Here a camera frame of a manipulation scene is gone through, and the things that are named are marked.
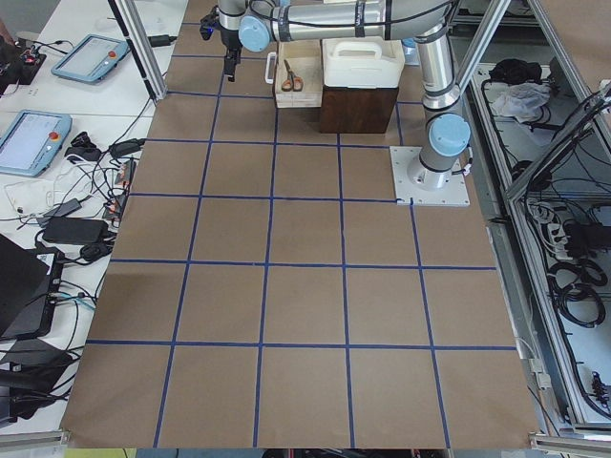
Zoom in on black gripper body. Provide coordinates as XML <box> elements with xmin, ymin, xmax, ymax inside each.
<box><xmin>200</xmin><ymin>11</ymin><xmax>242</xmax><ymax>60</ymax></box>

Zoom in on aluminium frame post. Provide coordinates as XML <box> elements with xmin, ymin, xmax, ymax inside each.
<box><xmin>108</xmin><ymin>0</ymin><xmax>167</xmax><ymax>103</ymax></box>

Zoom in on black laptop on desk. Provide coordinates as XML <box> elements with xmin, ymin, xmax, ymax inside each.
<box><xmin>1</xmin><ymin>236</ymin><xmax>64</xmax><ymax>341</ymax></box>

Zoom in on black power adapter brick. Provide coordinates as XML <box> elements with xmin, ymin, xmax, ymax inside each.
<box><xmin>42</xmin><ymin>217</ymin><xmax>110</xmax><ymax>245</ymax></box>

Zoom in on blue teach pendant far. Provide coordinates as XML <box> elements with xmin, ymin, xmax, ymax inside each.
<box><xmin>51</xmin><ymin>34</ymin><xmax>130</xmax><ymax>84</ymax></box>

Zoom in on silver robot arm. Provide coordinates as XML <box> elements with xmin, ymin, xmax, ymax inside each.
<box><xmin>200</xmin><ymin>1</ymin><xmax>471</xmax><ymax>191</ymax></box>

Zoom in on grey orange handled scissors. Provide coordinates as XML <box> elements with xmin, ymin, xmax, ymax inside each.
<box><xmin>281</xmin><ymin>59</ymin><xmax>305</xmax><ymax>92</ymax></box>

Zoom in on wooden drawer with white handle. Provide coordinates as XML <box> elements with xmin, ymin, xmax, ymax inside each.
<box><xmin>265</xmin><ymin>40</ymin><xmax>323</xmax><ymax>109</ymax></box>

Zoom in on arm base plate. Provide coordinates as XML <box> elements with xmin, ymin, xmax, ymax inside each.
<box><xmin>390</xmin><ymin>146</ymin><xmax>470</xmax><ymax>207</ymax></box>

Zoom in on dark brown wooden cabinet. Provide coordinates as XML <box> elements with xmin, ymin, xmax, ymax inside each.
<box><xmin>319</xmin><ymin>86</ymin><xmax>399</xmax><ymax>134</ymax></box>

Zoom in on blue teach pendant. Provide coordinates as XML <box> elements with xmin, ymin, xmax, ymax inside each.
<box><xmin>1</xmin><ymin>110</ymin><xmax>73</xmax><ymax>177</ymax></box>
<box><xmin>51</xmin><ymin>34</ymin><xmax>130</xmax><ymax>84</ymax></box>

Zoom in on white plastic tray box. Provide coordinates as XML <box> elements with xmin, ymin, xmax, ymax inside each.
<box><xmin>322</xmin><ymin>36</ymin><xmax>405</xmax><ymax>89</ymax></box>

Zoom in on blue teach pendant near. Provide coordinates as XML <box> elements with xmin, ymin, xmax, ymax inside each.
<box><xmin>1</xmin><ymin>110</ymin><xmax>73</xmax><ymax>177</ymax></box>

